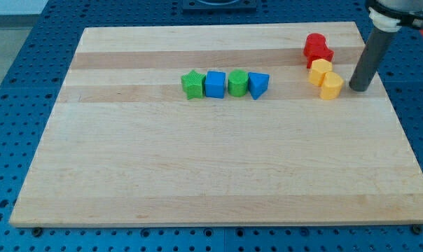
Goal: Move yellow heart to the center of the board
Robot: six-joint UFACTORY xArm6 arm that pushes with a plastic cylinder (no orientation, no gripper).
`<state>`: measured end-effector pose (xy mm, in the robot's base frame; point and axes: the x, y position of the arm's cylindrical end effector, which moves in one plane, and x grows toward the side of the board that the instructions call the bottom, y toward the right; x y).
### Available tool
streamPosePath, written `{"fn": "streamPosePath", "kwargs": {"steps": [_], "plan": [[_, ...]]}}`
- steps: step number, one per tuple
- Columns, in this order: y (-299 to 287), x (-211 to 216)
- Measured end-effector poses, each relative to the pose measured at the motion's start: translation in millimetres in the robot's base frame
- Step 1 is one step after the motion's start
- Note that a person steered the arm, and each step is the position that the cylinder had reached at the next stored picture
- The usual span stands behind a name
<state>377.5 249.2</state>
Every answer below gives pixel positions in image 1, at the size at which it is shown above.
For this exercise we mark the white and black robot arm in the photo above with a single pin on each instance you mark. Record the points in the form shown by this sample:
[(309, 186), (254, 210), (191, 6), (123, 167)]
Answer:
[(391, 15)]

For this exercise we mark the light wooden board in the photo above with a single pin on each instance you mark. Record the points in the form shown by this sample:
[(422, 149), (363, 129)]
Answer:
[(124, 147)]

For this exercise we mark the blue cube block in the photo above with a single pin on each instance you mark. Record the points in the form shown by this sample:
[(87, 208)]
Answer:
[(215, 84)]

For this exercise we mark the green star block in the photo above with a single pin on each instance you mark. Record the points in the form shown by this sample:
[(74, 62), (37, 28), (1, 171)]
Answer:
[(193, 84)]

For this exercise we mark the green cylinder block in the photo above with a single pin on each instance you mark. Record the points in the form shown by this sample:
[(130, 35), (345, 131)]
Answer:
[(238, 83)]

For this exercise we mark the blue triangle block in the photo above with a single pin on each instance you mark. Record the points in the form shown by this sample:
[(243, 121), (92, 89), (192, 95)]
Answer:
[(258, 84)]

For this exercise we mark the yellow hexagon block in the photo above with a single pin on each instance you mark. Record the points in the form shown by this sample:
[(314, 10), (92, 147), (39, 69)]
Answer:
[(318, 69)]

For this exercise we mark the red star block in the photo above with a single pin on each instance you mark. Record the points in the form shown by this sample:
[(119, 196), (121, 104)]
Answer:
[(317, 53)]

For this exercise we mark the red cylinder block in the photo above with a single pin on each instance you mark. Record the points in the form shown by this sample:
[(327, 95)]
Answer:
[(313, 40)]

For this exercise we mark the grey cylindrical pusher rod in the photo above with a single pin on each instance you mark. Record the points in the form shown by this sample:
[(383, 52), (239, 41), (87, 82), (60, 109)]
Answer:
[(375, 48)]

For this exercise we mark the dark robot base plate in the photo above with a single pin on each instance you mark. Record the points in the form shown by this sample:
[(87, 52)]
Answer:
[(218, 5)]

